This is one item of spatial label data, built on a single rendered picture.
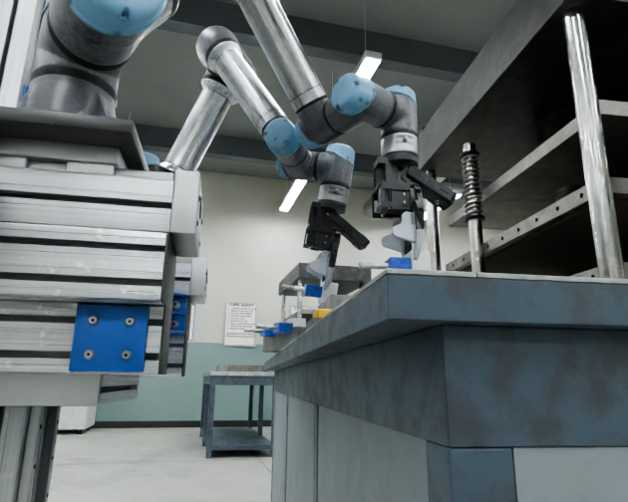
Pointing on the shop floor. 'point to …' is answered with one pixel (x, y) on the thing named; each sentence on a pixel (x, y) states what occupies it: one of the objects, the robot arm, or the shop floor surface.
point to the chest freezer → (77, 418)
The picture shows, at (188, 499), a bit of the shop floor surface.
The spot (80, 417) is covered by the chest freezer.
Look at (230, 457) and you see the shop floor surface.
